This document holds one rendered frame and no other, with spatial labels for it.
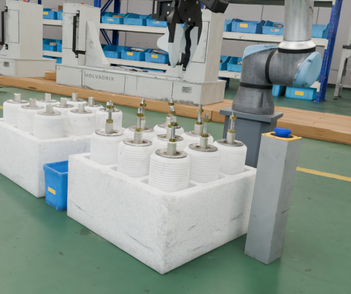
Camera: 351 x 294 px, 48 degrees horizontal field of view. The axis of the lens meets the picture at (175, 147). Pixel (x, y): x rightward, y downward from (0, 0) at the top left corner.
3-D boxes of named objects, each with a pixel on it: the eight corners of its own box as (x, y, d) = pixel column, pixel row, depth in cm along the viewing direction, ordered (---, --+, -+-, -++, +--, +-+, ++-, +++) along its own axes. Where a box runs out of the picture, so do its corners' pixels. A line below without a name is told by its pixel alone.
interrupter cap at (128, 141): (118, 140, 101) (118, 137, 101) (146, 140, 105) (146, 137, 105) (128, 148, 95) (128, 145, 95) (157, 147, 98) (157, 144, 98)
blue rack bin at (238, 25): (239, 34, 593) (242, 20, 588) (264, 36, 577) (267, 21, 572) (229, 32, 549) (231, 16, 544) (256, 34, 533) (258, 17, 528)
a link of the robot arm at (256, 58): (251, 81, 147) (256, 44, 144) (283, 86, 138) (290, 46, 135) (232, 81, 139) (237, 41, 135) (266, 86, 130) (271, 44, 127)
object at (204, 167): (193, 203, 112) (200, 142, 107) (220, 215, 105) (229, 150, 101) (170, 212, 105) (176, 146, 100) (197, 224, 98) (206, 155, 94)
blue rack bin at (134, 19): (137, 27, 667) (139, 14, 662) (157, 28, 652) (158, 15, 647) (121, 24, 623) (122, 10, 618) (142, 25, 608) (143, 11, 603)
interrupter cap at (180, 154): (168, 149, 97) (168, 146, 97) (193, 156, 93) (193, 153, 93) (148, 154, 91) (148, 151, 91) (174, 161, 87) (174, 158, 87)
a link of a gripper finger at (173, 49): (158, 65, 89) (166, 24, 88) (178, 68, 85) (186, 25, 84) (149, 63, 87) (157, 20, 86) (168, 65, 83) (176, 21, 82)
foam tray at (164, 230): (162, 189, 141) (167, 140, 137) (255, 228, 116) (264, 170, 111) (66, 215, 113) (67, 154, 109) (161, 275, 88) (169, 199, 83)
